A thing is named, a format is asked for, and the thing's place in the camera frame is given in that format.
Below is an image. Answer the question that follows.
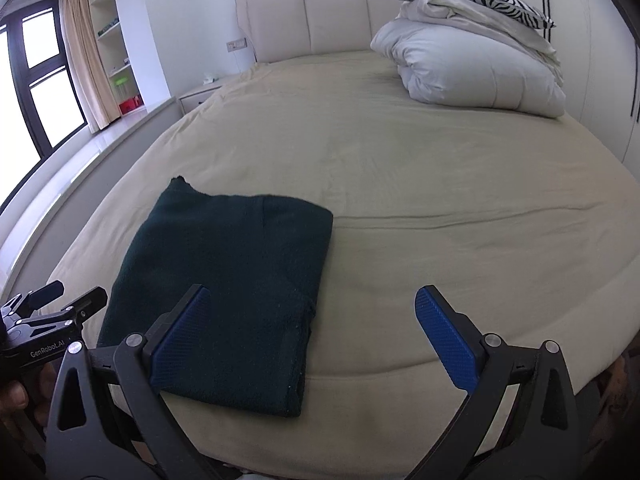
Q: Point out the black framed window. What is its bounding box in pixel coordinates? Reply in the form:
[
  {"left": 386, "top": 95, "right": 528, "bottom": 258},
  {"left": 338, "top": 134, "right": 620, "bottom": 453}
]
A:
[{"left": 0, "top": 0, "right": 88, "bottom": 196}]

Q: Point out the person's left hand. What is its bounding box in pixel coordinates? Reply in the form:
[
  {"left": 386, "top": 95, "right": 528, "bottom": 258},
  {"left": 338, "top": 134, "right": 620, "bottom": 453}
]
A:
[{"left": 0, "top": 360, "right": 57, "bottom": 441}]

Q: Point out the white nightstand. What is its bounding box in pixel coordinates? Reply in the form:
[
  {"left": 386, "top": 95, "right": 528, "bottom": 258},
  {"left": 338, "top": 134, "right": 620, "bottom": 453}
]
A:
[{"left": 178, "top": 82, "right": 223, "bottom": 116}]

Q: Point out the teal knit sweater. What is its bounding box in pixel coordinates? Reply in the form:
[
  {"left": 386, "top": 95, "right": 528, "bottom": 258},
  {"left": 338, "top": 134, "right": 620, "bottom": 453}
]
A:
[{"left": 96, "top": 176, "right": 334, "bottom": 418}]

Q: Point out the bed with beige sheet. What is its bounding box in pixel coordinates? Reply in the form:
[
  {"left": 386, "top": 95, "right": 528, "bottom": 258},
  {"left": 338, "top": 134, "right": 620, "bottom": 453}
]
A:
[{"left": 0, "top": 50, "right": 640, "bottom": 471}]

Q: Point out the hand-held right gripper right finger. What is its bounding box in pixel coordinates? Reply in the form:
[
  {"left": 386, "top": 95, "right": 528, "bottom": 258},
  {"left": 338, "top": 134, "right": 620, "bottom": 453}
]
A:
[{"left": 407, "top": 285, "right": 583, "bottom": 480}]

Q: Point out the white folded duvet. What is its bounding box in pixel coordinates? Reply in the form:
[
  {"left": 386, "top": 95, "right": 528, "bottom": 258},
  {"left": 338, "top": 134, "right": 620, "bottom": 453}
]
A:
[{"left": 370, "top": 16, "right": 568, "bottom": 118}]

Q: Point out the beige curtain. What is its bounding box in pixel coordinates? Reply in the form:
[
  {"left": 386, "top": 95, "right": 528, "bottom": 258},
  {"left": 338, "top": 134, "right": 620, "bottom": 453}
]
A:
[{"left": 59, "top": 0, "right": 123, "bottom": 133}]

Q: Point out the white wardrobe with black handles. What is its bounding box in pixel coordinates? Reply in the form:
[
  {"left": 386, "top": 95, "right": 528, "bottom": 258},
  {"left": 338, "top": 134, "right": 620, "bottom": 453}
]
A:
[{"left": 510, "top": 0, "right": 640, "bottom": 166}]

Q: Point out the white shelf unit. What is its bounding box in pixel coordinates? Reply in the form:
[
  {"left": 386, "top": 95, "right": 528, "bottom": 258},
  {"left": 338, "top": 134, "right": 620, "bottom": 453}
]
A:
[{"left": 86, "top": 0, "right": 146, "bottom": 121}]

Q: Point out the beige folded blanket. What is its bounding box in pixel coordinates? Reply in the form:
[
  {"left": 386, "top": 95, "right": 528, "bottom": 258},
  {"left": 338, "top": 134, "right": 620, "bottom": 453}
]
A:
[{"left": 397, "top": 0, "right": 563, "bottom": 68}]

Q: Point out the beige padded headboard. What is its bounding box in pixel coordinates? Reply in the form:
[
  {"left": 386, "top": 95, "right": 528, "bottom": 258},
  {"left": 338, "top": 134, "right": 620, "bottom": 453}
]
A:
[{"left": 235, "top": 0, "right": 401, "bottom": 63}]

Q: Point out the white window ledge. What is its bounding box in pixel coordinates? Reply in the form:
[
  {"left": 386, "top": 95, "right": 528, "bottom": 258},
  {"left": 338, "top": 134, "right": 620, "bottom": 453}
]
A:
[{"left": 0, "top": 96, "right": 181, "bottom": 266}]

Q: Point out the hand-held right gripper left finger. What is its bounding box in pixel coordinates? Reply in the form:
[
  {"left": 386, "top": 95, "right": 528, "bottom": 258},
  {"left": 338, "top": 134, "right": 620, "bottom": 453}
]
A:
[{"left": 44, "top": 284, "right": 236, "bottom": 480}]

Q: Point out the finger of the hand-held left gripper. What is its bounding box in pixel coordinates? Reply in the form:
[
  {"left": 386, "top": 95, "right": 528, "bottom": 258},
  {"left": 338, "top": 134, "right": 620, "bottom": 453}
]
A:
[
  {"left": 20, "top": 281, "right": 65, "bottom": 311},
  {"left": 59, "top": 287, "right": 108, "bottom": 323}
]

